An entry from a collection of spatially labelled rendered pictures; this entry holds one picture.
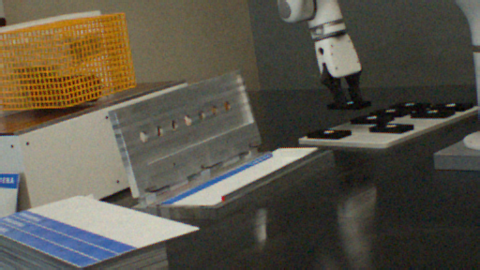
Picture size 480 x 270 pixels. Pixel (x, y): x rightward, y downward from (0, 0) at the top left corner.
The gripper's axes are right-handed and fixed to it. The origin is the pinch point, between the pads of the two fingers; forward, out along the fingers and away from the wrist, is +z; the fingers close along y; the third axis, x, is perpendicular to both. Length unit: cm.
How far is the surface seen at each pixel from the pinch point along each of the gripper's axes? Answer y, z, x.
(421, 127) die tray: 2.7, 11.4, -16.4
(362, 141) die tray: -11.2, 10.0, -10.0
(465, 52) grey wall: 172, 0, 80
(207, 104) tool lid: -42.8, -7.9, 1.7
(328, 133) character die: -9.7, 6.6, 0.7
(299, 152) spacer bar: -30.8, 7.6, -8.9
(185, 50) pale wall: 116, -37, 184
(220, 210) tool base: -67, 12, -21
